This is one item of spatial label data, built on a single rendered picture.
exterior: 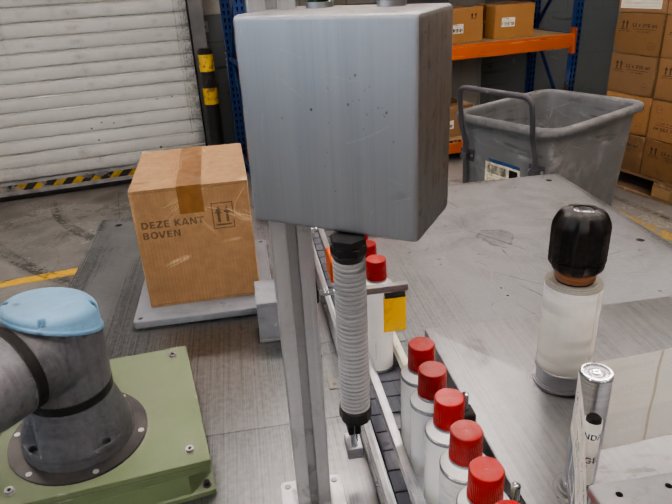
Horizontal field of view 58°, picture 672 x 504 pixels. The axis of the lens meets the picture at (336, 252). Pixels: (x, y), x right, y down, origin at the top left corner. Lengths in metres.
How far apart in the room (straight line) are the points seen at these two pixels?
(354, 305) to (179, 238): 0.79
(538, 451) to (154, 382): 0.60
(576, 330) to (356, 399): 0.44
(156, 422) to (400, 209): 0.58
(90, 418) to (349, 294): 0.46
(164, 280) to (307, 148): 0.85
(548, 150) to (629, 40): 1.70
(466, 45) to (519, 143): 2.04
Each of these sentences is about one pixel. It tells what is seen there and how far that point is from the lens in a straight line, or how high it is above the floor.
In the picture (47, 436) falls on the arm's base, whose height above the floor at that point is 0.96.
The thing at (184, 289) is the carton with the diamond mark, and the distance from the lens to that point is 1.37.
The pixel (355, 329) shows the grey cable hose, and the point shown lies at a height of 1.19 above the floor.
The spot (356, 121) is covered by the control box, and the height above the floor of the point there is 1.39.
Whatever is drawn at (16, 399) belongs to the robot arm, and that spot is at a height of 1.07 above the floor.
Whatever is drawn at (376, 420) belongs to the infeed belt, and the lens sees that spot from 0.96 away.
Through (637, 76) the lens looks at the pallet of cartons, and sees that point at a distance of 4.49.
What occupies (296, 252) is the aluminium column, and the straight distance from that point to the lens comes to 0.67.
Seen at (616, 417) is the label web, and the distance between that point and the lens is 0.88.
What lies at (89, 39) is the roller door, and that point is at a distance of 4.97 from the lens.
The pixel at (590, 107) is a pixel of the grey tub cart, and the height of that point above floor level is 0.73.
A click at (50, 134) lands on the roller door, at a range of 5.10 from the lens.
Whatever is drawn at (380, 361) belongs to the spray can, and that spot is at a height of 0.90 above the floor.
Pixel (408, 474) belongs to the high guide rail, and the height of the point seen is 0.96.
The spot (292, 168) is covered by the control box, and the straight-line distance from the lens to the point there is 0.56.
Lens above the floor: 1.51
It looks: 25 degrees down
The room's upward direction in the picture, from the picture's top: 3 degrees counter-clockwise
